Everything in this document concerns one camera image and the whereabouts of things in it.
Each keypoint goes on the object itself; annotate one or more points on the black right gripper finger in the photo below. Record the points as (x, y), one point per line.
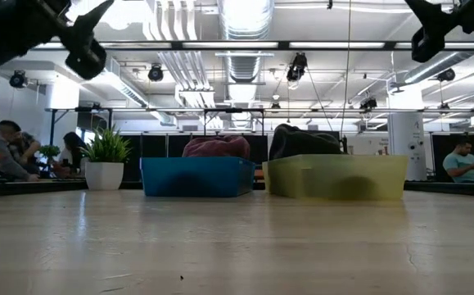
(437, 16)

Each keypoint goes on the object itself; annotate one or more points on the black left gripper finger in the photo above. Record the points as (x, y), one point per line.
(83, 28)

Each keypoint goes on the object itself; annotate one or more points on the maroon baseball cap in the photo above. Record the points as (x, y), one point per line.
(216, 146)

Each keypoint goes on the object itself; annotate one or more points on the dark green baseball cap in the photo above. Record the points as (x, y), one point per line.
(302, 143)

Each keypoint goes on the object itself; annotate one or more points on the black ceiling spotlight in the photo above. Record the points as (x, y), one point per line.
(297, 67)
(368, 103)
(17, 79)
(446, 75)
(155, 73)

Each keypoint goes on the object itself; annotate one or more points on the white round column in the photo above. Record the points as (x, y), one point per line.
(404, 135)

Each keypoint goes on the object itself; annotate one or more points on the small green plant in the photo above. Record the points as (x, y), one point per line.
(49, 151)

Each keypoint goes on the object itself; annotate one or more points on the green plant in white pot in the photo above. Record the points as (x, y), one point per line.
(105, 164)

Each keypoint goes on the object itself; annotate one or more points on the black partition panel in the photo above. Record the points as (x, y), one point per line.
(437, 155)
(159, 145)

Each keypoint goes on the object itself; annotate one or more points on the blue plastic bin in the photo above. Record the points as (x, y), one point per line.
(197, 176)

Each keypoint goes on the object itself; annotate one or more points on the yellow translucent plastic bin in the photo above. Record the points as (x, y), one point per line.
(335, 178)

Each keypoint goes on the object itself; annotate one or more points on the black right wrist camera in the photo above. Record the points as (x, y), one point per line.
(425, 46)

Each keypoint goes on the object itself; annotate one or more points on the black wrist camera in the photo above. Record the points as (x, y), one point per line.
(86, 60)
(425, 46)

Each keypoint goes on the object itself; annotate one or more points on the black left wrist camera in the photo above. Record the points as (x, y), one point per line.
(86, 60)

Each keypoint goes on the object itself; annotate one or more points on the small black camera mount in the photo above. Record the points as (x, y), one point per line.
(344, 145)

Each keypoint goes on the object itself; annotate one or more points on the silver round ceiling duct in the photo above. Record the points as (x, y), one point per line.
(245, 20)

